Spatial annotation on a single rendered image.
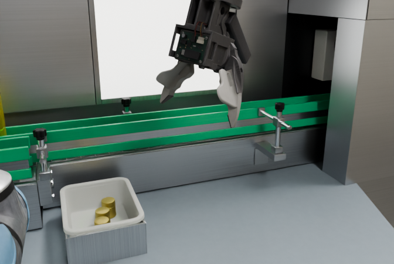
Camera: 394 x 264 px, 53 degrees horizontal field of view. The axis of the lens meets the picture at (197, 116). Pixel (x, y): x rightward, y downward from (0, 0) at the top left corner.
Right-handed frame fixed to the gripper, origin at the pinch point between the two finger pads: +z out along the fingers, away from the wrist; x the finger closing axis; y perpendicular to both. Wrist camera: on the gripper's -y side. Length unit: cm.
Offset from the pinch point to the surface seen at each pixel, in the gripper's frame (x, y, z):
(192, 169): -24, -43, 23
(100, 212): -25.8, -10.2, 31.1
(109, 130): -40.0, -21.6, 15.2
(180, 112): -34, -44, 8
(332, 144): 6, -71, 5
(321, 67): -9, -88, -18
